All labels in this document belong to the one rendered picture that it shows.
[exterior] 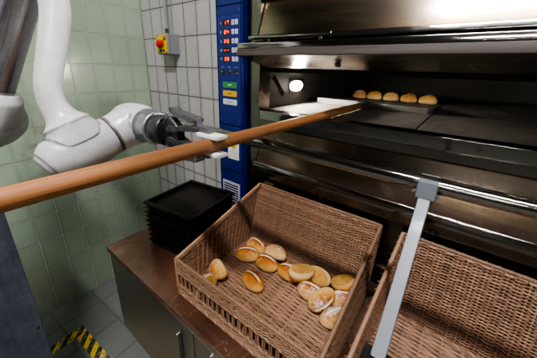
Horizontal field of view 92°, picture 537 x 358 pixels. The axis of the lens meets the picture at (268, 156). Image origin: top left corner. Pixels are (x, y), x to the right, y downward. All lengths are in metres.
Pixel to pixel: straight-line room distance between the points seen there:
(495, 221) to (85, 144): 1.08
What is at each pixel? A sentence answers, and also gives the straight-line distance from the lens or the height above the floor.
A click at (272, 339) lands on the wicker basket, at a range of 0.81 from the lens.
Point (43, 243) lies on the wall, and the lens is 1.87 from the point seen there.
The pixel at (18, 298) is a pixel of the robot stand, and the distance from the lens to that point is 1.22.
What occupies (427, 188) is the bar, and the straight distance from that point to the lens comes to 0.54.
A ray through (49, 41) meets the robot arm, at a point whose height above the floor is 1.40.
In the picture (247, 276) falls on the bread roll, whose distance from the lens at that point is 1.03.
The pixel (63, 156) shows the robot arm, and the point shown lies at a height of 1.15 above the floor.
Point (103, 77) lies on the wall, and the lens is 1.74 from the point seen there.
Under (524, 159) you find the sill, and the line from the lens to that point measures 0.92.
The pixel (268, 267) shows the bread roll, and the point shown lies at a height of 0.62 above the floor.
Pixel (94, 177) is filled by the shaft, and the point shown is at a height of 1.20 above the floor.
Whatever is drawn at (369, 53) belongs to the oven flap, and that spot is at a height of 1.40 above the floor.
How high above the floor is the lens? 1.35
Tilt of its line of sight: 19 degrees down
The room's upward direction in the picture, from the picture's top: 2 degrees clockwise
